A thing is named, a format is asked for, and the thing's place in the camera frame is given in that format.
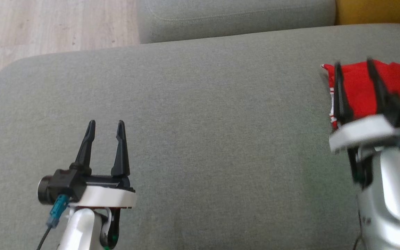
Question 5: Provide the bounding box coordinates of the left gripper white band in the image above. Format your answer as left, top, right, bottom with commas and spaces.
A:
69, 120, 137, 209

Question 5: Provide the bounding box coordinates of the red garment with black logo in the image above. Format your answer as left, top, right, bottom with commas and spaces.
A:
321, 60, 391, 131

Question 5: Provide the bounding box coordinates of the yellow sofa backrest cushion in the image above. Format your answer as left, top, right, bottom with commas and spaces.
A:
335, 0, 400, 29

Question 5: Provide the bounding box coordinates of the large grey sofa seat cushion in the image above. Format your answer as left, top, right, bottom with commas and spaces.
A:
0, 23, 400, 250

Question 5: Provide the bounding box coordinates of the left camera cable teal plug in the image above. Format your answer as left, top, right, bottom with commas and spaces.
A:
35, 194, 70, 250

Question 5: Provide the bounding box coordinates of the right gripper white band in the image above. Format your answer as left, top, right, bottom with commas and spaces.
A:
329, 57, 400, 153

